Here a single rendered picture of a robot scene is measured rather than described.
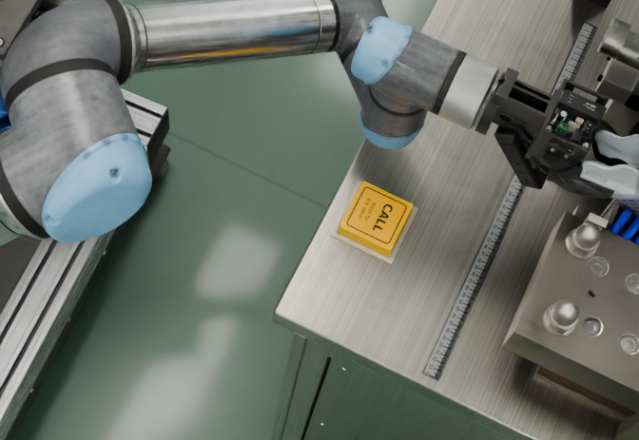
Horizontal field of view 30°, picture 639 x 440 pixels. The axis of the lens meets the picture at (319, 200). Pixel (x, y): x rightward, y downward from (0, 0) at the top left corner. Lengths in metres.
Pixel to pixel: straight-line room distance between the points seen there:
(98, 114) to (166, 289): 1.22
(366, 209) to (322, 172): 1.03
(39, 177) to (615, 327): 0.63
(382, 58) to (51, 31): 0.35
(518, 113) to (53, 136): 0.48
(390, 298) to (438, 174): 0.18
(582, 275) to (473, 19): 0.43
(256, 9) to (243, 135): 1.16
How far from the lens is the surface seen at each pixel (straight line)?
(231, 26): 1.33
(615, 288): 1.36
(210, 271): 2.39
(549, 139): 1.27
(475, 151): 1.53
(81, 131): 1.17
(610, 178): 1.32
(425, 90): 1.29
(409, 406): 1.53
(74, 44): 1.22
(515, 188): 1.52
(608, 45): 1.30
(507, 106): 1.28
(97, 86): 1.20
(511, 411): 1.43
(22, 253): 2.21
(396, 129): 1.39
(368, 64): 1.30
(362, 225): 1.44
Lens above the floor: 2.25
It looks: 67 degrees down
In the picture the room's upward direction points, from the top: 12 degrees clockwise
